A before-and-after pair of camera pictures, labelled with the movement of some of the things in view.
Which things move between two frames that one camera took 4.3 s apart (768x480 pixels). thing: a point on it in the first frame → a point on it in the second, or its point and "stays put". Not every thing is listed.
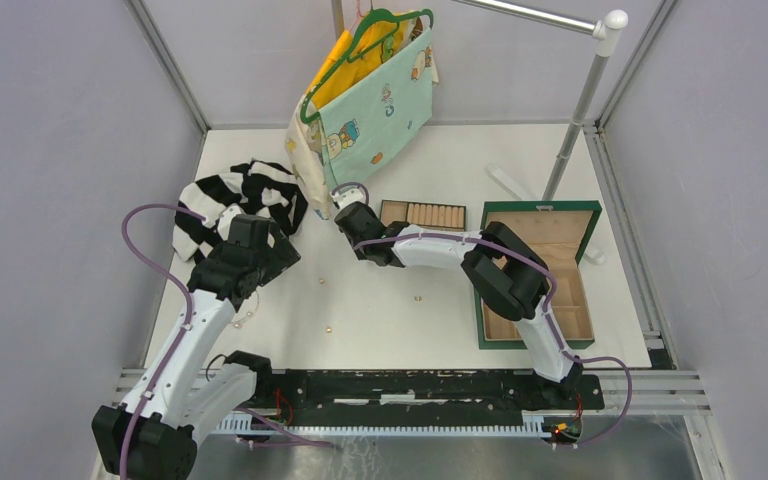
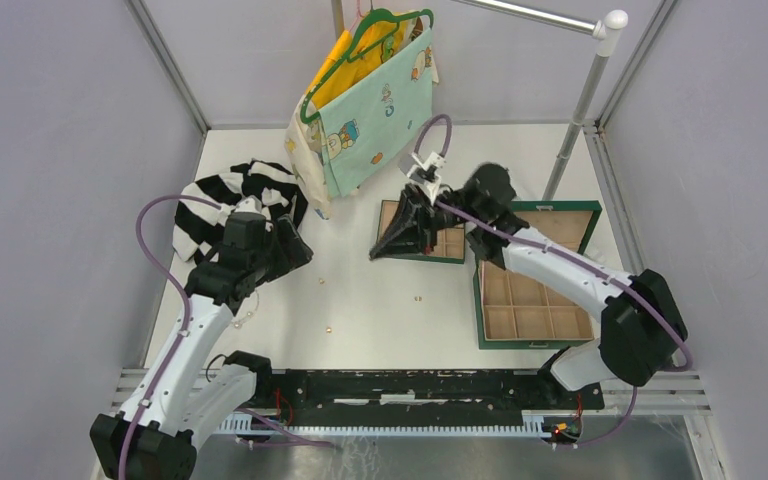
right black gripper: x=360 y=253 → x=403 y=233
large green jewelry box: x=557 y=231 stays put
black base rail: x=402 y=393 stays put
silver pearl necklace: x=237 y=324 stays put
